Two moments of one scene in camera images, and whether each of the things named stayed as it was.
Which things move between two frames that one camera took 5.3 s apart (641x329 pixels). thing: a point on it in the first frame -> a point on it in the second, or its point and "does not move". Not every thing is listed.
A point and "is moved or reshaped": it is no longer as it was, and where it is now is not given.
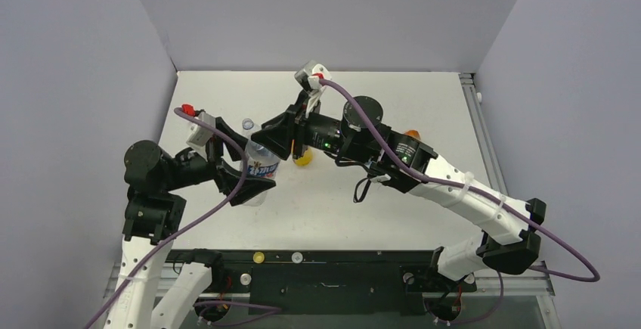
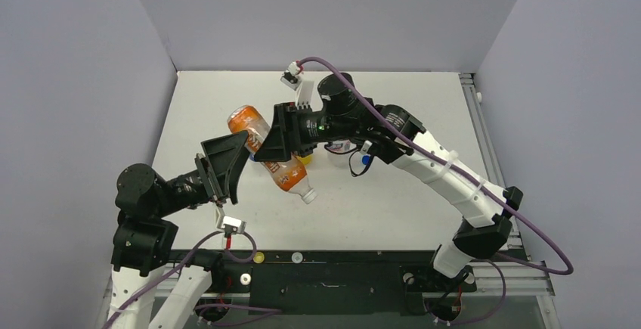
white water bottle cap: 297,257 does not move
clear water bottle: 260,162 is moved or reshaped
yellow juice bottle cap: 258,257 does not move
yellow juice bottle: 305,160 does not move
